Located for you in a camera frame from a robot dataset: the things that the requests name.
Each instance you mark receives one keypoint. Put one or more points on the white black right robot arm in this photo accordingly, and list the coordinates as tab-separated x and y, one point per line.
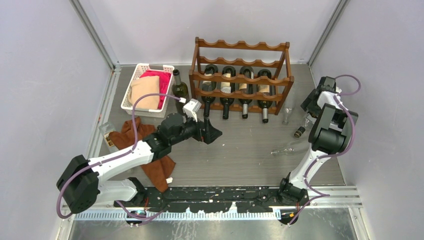
332	135

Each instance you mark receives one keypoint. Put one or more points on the clear lying bottle upper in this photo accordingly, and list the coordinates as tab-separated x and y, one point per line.
290	104

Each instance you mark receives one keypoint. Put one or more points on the peach folded cloth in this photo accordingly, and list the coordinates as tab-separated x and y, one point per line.
144	86

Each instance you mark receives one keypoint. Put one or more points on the brown wooden wine rack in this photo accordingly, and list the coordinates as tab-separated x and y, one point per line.
282	76

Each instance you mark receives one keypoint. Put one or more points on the clear lying bottle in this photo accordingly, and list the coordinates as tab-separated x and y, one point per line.
290	104
291	148

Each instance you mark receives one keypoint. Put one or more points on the clear bottle brown label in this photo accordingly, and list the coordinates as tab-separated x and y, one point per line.
304	126

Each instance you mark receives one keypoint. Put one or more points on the brown towel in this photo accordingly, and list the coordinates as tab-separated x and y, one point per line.
158	171

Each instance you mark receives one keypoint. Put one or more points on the clear bottle under towel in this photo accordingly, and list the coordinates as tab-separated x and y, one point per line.
105	130

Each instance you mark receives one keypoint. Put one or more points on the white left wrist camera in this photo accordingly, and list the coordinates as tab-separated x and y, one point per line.
190	107

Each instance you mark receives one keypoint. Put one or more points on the pink folded cloth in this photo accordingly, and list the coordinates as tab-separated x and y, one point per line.
164	78

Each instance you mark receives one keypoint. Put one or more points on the dark bottle white label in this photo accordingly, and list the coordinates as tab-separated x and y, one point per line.
227	88

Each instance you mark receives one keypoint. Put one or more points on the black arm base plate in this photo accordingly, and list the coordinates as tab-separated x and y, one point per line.
216	199

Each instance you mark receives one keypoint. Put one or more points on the dark wine bottle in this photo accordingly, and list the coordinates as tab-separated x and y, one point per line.
247	89

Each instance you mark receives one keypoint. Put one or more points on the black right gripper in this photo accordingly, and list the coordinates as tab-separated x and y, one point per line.
308	104

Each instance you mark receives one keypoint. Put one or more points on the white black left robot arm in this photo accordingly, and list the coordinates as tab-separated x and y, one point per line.
86	182

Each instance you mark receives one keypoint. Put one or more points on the white plastic basket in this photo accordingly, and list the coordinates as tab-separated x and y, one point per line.
156	113

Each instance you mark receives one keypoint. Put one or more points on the green bottle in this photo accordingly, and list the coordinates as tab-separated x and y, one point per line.
180	90

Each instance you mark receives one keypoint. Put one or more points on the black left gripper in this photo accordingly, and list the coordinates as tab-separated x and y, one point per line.
210	133

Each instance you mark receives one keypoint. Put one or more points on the clear lying bottle lower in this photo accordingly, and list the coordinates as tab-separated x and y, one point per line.
291	148

